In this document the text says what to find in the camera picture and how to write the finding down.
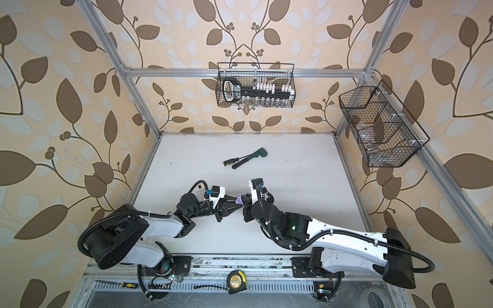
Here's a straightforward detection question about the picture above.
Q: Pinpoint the black yellow screwdriver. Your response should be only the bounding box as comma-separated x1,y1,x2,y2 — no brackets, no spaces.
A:
223,155,250,169

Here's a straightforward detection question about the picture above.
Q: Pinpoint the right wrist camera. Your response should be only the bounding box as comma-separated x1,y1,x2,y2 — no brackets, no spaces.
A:
249,178,268,204

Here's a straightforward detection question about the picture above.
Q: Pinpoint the right wire basket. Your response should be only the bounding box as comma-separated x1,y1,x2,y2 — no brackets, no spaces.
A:
338,80,430,168

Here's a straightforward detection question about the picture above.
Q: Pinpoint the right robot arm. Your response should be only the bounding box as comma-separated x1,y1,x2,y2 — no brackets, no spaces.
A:
237,178,435,290

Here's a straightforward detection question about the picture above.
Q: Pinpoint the green pipe wrench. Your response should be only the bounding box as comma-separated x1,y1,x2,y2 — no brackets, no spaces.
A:
232,148,268,169

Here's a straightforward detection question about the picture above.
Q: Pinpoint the purple round charging case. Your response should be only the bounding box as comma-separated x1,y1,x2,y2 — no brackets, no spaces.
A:
235,195,244,205

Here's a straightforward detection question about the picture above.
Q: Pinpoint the grey tape roll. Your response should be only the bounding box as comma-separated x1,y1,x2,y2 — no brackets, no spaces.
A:
359,288,394,308

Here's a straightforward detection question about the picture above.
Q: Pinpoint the back wire basket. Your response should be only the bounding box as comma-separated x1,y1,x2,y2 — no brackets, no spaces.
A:
215,61,297,109

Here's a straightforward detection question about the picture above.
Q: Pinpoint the black socket tool set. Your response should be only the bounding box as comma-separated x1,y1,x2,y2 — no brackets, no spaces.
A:
219,77,296,105

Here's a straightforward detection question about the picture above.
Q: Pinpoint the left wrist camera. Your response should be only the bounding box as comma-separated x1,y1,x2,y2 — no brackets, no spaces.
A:
204,186,225,209

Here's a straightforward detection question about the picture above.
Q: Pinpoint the small yellow-handled screwdriver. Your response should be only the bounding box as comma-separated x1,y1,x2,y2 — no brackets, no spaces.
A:
95,280,139,290

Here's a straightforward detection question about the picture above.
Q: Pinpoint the wire basket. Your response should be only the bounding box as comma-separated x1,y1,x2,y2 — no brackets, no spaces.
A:
215,61,297,109
338,80,430,168

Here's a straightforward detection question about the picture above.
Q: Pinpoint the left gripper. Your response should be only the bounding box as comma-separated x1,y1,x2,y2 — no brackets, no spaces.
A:
187,195,242,224

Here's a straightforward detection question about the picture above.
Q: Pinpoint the yellow black tape measure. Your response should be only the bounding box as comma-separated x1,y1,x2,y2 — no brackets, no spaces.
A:
227,270,248,295

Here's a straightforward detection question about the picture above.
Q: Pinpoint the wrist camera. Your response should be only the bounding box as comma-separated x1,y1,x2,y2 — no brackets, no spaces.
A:
204,186,225,209
249,178,268,204

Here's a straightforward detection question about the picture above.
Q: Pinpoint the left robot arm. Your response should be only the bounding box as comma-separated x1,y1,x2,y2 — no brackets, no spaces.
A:
78,180,254,300

